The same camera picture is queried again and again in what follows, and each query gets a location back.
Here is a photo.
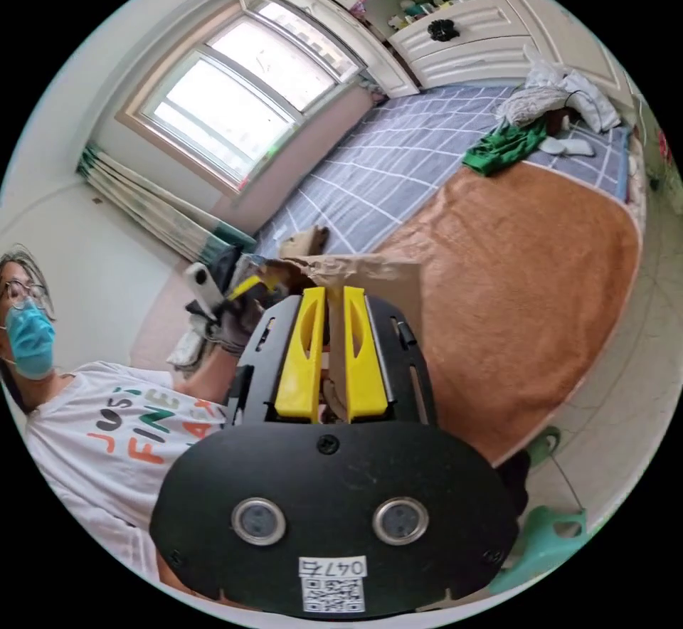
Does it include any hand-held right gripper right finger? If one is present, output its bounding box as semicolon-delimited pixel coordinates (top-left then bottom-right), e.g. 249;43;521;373
343;285;387;424

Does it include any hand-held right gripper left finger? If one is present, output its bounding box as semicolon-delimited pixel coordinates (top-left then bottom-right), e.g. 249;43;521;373
274;287;327;421

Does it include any person's left forearm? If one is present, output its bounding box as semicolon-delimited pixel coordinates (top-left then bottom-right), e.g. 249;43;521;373
174;343;242;407

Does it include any person's left hand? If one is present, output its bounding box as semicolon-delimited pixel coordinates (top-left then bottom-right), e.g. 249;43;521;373
205;292;269;358

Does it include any curtain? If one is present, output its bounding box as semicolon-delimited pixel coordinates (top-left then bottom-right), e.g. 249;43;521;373
77;144;258;263

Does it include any bed with checked sheet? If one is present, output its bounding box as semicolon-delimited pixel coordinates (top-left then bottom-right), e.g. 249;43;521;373
255;82;650;469

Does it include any window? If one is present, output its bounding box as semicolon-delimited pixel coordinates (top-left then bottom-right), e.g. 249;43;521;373
116;0;369;198

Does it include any person's body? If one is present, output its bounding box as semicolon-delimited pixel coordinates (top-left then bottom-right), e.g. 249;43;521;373
0;244;252;585

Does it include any green plastic stool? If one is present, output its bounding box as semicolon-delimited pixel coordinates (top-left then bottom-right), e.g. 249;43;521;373
487;504;591;596

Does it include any pile of clothes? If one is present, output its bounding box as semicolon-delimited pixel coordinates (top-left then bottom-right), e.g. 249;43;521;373
461;44;623;177

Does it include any white cupboard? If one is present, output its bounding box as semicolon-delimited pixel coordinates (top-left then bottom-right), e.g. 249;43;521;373
243;0;636;102

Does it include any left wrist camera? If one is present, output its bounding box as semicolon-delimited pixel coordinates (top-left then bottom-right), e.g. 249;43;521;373
184;263;225;320

